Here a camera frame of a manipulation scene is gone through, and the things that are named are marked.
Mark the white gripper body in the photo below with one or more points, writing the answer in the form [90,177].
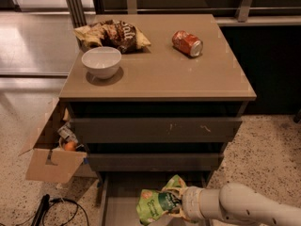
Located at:
[190,203]

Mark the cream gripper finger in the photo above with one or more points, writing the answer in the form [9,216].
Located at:
[175,193]
[178,214]

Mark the green rice chip bag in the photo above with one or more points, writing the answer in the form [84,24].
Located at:
[153,204]

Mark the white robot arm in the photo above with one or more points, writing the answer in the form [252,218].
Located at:
[234,203]

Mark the open bottom drawer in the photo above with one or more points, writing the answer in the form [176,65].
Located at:
[121,192]

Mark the middle grey drawer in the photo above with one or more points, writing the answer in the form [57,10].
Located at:
[154,161]

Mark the grey drawer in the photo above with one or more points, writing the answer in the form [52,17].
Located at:
[154,161]
[155,130]

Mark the grey drawer cabinet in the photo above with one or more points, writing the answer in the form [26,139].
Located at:
[162,82]

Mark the top grey drawer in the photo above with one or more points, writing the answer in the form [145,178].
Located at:
[155,130]

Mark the brown salt chip bag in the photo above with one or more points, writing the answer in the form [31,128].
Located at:
[123,36]

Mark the orange fruit in box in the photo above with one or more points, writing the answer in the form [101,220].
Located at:
[70,146]

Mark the small grey packet in box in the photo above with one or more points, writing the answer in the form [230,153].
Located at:
[67,134]

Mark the black bar on floor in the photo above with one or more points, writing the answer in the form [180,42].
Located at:
[44,205]

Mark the open cardboard box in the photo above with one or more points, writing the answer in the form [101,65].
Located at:
[49,162]

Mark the orange soda can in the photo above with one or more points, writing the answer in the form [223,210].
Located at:
[187,43]

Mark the white ceramic bowl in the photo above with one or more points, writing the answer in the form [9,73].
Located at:
[102,62]

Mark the metal railing frame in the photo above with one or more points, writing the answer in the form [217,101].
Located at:
[226,12]

